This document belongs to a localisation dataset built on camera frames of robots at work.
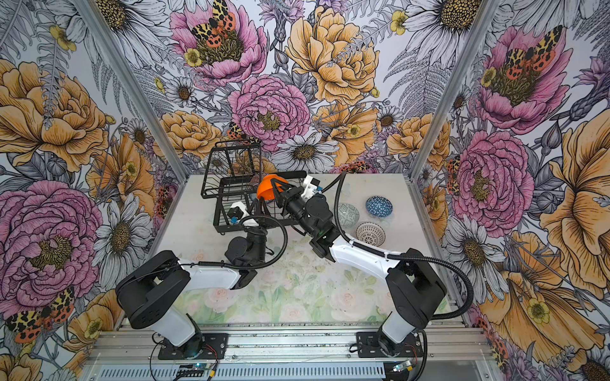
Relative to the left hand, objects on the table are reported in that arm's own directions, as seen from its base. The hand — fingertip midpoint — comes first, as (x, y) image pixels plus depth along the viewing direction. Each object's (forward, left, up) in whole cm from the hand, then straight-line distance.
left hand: (264, 202), depth 80 cm
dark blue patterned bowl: (+16, -46, -23) cm, 54 cm away
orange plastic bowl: (-3, -2, +9) cm, 9 cm away
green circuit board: (-42, +20, -25) cm, 53 cm away
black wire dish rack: (+4, +8, -1) cm, 9 cm away
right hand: (-2, -2, +10) cm, 11 cm away
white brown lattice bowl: (+1, -40, -23) cm, 46 cm away
